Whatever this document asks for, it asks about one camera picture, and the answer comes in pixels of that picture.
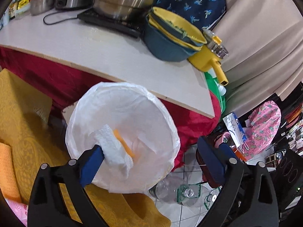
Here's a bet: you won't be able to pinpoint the clear plastic bottle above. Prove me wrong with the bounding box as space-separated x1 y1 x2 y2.
149 178 203 205
202 186 223 210

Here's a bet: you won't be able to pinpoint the blue and white box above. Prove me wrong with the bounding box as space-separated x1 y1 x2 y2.
223 112 247 147

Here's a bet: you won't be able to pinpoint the orange cloth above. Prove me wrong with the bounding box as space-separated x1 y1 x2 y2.
0 143 22 202

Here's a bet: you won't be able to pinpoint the cardboard piece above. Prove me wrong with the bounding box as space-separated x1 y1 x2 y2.
62 100 80 124

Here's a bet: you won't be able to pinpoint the beige curtain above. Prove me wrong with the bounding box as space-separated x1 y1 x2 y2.
208 0 303 117

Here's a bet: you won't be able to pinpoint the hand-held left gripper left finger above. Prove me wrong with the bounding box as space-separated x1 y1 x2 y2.
27 144 105 227

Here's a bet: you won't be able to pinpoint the yellow strainer basin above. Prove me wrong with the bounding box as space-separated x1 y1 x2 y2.
151 6 207 45
145 14 205 52

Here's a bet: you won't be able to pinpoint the pink patterned plastic item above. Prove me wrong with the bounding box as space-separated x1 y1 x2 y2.
6 199 29 227

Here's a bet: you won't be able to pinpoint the white paper towel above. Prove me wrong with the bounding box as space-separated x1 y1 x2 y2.
95 124 134 179

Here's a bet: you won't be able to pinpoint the pink pineapple print bag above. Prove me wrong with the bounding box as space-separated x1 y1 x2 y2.
243 100 282 162

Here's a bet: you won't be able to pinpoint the orange plastic stick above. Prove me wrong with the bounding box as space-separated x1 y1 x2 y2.
113 129 136 159

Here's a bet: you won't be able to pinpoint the yellow saucepan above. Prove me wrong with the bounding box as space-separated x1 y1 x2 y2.
188 45 229 87

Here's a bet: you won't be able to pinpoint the black induction cooker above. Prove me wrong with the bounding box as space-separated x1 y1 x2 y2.
77 9 145 38

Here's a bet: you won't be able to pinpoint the black power cable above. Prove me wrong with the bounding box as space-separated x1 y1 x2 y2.
43 11 78 25

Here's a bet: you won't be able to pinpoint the row of condiment bottles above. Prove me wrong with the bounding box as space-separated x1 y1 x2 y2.
3 0 57 20

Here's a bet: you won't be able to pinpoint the cluttered rack of goods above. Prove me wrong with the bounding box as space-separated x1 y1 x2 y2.
277 83 303 152

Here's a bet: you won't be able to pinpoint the gold patterned cloth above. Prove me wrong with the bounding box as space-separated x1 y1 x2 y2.
0 68 171 227

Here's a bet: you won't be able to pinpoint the blue plastic basin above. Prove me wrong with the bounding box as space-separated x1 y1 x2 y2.
149 12 204 49
142 14 204 62

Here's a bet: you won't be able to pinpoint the red tablecloth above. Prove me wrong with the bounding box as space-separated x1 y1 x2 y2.
0 46 222 168

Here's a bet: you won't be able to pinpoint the green vegetable scraps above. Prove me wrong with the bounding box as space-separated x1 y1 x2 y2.
166 19 187 39

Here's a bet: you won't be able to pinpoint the white lined trash bin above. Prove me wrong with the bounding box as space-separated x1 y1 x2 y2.
65 82 181 194

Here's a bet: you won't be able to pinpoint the small steel container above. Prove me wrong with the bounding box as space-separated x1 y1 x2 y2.
30 0 56 16

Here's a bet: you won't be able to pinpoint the pink plastic basket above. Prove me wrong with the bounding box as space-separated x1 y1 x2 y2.
214 132 231 147

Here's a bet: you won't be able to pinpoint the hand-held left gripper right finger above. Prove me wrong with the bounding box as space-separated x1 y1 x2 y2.
197 136 280 227

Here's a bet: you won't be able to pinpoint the dark red plastic stool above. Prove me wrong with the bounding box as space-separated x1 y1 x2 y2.
195 147 220 188

